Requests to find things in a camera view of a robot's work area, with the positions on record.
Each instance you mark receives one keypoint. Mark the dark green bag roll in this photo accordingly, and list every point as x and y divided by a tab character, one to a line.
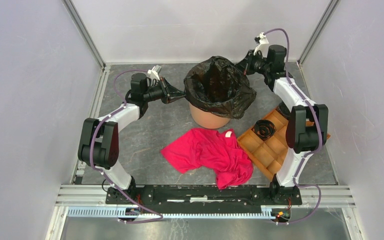
284	109

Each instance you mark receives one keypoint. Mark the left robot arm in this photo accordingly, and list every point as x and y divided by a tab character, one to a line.
99	140

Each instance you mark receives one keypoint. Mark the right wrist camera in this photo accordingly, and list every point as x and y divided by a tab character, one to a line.
262	44

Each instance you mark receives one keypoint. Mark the red cloth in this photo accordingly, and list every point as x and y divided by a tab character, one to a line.
209	148

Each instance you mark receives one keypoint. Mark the black trash bag roll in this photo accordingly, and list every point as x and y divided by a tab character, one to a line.
264	129

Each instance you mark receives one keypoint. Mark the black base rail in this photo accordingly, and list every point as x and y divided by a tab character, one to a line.
204	199

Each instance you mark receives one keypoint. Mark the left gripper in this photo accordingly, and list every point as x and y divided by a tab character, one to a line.
166	98

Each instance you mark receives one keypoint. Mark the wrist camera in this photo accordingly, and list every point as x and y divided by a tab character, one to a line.
262	44
154	72

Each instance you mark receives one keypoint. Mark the orange compartment tray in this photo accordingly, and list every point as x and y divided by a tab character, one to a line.
268	153

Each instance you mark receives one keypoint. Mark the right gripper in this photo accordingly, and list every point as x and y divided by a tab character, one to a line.
245	65

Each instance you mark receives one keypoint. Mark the orange trash bin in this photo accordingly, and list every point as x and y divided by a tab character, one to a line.
207	120

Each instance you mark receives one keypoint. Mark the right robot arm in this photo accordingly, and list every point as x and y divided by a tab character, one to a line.
307	128

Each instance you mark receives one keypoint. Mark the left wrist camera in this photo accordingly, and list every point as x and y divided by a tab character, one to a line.
154	72

